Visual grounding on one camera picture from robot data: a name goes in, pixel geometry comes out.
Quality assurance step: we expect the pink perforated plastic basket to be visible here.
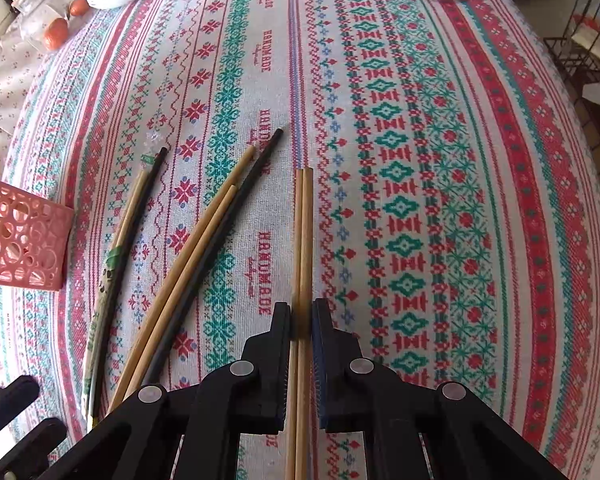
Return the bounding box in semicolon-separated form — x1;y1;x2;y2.
0;181;73;292

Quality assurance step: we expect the wrapped disposable chopsticks packet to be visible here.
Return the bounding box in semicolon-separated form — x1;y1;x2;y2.
82;130;168;431

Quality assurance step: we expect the striped patterned tablecloth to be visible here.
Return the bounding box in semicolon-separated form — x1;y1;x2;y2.
0;0;600;479

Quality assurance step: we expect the black wire vegetable rack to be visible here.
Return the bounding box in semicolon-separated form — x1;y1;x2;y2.
544;0;600;107

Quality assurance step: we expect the wooden chopstick of two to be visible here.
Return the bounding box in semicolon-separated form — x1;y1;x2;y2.
107;144;258;413
119;184;237;402

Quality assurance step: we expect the small floral side tablecloth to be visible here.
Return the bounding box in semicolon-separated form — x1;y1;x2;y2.
0;14;44;177

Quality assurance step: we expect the glass jar with wooden lid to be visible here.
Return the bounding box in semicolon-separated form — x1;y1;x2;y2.
12;0;93;53

